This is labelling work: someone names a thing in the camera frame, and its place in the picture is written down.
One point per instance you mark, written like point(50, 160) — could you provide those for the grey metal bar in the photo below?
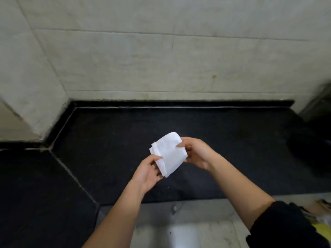
point(316, 100)

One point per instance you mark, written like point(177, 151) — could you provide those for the person's right hand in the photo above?
point(200, 153)

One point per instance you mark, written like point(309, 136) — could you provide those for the round silver door knob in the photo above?
point(174, 209)

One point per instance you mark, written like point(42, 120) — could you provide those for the grey cupboard door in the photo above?
point(157, 215)

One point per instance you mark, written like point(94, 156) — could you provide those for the white terry cloth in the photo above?
point(170, 152)

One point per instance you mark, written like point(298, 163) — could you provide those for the person's right forearm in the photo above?
point(243, 193)

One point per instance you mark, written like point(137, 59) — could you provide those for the person's left hand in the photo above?
point(146, 178)

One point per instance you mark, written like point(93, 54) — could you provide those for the person's left forearm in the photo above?
point(119, 222)

